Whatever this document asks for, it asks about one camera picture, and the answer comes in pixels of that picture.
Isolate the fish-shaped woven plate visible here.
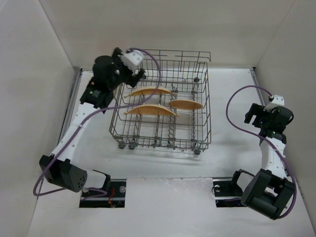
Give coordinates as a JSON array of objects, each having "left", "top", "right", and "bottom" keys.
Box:
[
  {"left": 124, "top": 86, "right": 177, "bottom": 98},
  {"left": 124, "top": 104, "right": 179, "bottom": 117}
]

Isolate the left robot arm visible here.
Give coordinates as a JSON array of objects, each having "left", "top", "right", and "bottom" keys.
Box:
[{"left": 39, "top": 48, "right": 145, "bottom": 193}]

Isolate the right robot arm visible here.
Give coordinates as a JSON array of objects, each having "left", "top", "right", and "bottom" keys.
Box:
[{"left": 241, "top": 100, "right": 296, "bottom": 220}]

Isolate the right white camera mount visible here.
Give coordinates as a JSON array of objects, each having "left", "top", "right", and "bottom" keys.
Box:
[{"left": 263, "top": 95, "right": 285, "bottom": 112}]

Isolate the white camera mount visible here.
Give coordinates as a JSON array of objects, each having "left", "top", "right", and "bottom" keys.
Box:
[
  {"left": 120, "top": 50, "right": 145, "bottom": 72},
  {"left": 263, "top": 95, "right": 285, "bottom": 112}
]

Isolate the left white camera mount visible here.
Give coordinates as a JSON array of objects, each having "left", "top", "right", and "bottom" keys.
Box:
[{"left": 120, "top": 50, "right": 145, "bottom": 72}]

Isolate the grey wire dish rack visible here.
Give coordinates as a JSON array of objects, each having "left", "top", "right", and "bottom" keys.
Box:
[{"left": 109, "top": 49, "right": 211, "bottom": 155}]

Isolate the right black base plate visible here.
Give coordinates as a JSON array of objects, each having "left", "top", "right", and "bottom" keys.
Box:
[{"left": 211, "top": 179, "right": 244, "bottom": 208}]

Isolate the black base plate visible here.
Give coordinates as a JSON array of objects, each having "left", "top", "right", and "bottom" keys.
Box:
[
  {"left": 79, "top": 179, "right": 127, "bottom": 208},
  {"left": 211, "top": 179, "right": 244, "bottom": 208}
]

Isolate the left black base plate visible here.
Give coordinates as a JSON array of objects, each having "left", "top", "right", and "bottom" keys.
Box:
[{"left": 79, "top": 179, "right": 127, "bottom": 208}]

